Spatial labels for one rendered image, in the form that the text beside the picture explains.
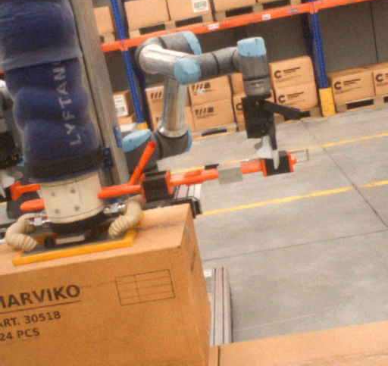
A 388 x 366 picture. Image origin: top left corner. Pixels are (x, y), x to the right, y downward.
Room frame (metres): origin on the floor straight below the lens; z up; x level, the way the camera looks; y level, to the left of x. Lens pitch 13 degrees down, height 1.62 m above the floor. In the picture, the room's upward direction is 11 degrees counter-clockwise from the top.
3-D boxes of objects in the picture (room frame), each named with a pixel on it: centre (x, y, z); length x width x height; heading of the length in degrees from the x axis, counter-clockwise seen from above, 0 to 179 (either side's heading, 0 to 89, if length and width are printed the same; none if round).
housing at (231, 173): (1.71, -0.10, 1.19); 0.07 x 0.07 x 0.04; 85
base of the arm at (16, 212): (2.36, 0.68, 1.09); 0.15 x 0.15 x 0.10
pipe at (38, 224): (1.75, 0.36, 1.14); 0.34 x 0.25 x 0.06; 85
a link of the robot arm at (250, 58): (1.71, -0.22, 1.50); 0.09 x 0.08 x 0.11; 23
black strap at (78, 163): (1.75, 0.36, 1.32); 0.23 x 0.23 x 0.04
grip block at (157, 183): (1.73, 0.11, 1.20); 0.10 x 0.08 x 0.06; 175
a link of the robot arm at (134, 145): (2.32, 0.18, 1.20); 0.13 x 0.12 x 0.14; 113
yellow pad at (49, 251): (1.65, 0.37, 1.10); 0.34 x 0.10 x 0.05; 85
